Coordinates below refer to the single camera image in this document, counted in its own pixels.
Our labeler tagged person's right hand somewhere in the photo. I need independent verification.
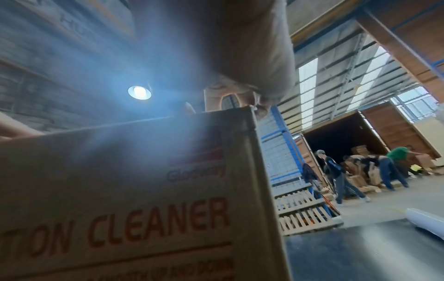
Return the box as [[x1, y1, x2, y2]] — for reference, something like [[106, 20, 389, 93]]
[[132, 0, 298, 119]]

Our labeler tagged person's left hand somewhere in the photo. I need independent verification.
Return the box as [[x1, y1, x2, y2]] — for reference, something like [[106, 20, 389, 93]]
[[0, 112, 45, 141]]

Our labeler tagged cardboard box with red print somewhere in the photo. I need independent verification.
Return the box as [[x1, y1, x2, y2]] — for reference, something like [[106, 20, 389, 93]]
[[0, 106, 293, 281]]

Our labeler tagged round ceiling lamp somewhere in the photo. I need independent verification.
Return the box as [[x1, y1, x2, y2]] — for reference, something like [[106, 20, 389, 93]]
[[127, 85, 153, 100]]

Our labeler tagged blue rack with wrapped goods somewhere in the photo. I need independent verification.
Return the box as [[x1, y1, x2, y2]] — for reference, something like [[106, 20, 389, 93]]
[[256, 106, 314, 199]]

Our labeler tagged brown steel roof beam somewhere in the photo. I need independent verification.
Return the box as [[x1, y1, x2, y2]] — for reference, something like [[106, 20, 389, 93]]
[[355, 0, 444, 95]]

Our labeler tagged brown shipping container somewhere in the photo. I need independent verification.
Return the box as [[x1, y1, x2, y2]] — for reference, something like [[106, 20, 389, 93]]
[[294, 101, 436, 193]]

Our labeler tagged red pallet jack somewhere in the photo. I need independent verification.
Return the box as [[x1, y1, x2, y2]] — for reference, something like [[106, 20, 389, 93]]
[[312, 178, 342, 218]]

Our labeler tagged stack of wooden pallets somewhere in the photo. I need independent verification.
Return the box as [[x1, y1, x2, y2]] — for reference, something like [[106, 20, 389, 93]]
[[273, 188, 345, 237]]

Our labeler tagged pile of cardboard boxes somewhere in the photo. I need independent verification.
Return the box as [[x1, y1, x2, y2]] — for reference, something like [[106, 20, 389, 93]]
[[341, 144, 444, 194]]

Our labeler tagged white roll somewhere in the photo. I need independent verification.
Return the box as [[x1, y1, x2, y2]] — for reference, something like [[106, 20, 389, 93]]
[[405, 207, 444, 243]]

